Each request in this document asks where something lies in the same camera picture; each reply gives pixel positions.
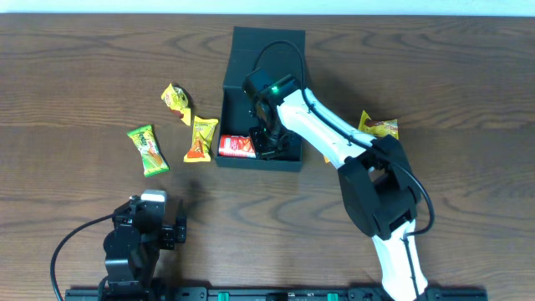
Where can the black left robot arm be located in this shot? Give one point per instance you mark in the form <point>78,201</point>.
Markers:
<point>132,250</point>

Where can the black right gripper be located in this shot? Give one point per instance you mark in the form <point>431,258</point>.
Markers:
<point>262,150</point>

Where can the red Pringles can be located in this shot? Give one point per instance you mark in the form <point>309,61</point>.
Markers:
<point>236,146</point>

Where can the yellow orange snack packet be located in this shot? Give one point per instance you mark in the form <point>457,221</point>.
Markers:
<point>203,132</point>

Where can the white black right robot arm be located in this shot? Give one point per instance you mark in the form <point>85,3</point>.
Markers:
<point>379,190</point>

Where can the dark green open box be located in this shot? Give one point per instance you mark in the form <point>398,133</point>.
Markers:
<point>278,61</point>

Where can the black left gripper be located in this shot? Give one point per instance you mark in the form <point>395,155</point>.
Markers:
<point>170,237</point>

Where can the yellow crumpled snack packet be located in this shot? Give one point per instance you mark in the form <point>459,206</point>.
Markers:
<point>177,101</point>

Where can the green snack packet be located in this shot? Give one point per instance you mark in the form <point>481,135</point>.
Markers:
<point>145,142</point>

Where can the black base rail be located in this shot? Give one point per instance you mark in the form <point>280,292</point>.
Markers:
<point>347,294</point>

